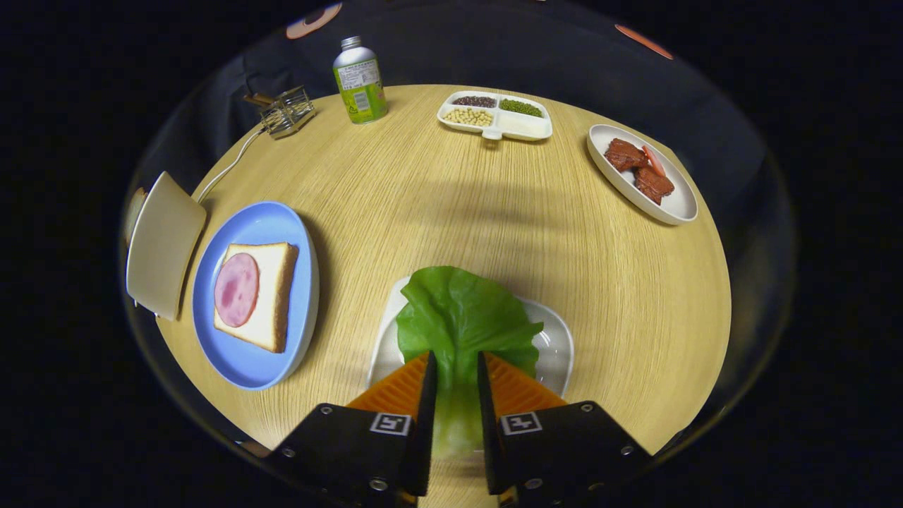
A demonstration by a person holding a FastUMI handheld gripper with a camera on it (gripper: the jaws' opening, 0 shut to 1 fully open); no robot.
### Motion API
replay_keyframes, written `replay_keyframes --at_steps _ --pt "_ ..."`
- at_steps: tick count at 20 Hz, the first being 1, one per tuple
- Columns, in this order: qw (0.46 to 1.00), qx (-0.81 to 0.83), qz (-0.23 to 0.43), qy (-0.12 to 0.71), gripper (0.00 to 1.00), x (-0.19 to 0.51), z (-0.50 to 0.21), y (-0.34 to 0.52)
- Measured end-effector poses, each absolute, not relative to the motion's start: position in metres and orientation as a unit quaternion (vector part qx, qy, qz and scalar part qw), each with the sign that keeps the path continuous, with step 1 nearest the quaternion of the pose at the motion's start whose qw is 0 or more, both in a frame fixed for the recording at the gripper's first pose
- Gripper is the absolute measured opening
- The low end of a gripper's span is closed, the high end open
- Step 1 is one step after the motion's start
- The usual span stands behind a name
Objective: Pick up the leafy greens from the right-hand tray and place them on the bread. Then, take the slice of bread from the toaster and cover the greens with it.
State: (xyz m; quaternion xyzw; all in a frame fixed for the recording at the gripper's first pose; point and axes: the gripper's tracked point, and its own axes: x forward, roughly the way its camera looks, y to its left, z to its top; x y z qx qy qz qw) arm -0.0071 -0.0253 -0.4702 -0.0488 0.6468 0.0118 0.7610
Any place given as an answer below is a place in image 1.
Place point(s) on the red sausage strip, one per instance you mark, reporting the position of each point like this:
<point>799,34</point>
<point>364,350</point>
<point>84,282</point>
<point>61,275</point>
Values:
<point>653,161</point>

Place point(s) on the white square plate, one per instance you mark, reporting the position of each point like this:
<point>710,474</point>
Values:
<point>554,346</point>

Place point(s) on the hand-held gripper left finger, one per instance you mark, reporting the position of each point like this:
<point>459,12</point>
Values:
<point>425,423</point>

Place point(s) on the green lettuce leaf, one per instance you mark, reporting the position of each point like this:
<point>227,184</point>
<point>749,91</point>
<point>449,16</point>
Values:
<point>458,310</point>

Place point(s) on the brown meat slice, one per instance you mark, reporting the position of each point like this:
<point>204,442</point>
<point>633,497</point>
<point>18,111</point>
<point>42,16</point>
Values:
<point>624,155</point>
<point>652,185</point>

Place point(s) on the white toaster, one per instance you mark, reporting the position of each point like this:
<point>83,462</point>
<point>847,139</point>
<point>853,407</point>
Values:
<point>166,247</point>

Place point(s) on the white divided dish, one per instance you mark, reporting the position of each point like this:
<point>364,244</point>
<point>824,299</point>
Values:
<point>525,125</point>

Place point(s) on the white oval plate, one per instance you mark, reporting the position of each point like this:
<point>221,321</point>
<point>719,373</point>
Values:
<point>677,204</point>

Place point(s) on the green label metal bottle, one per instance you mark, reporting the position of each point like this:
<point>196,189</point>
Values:
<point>360,92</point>

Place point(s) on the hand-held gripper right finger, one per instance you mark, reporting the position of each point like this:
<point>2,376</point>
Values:
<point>488,437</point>

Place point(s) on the pile of soybeans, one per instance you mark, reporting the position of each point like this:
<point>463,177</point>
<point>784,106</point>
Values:
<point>468,116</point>

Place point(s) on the pile of green beans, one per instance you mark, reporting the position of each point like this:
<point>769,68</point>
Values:
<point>520,107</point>

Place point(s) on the pink ham slice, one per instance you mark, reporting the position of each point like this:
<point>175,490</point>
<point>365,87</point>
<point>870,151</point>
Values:
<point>236,289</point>

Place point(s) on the white bread slice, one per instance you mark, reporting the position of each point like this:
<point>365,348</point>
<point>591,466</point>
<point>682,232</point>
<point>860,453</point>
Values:
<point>271,282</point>

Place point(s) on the pile of red beans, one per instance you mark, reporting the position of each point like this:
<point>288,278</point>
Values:
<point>474,101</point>

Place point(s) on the blue round plate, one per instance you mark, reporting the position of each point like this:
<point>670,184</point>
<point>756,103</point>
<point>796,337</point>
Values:
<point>247,360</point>

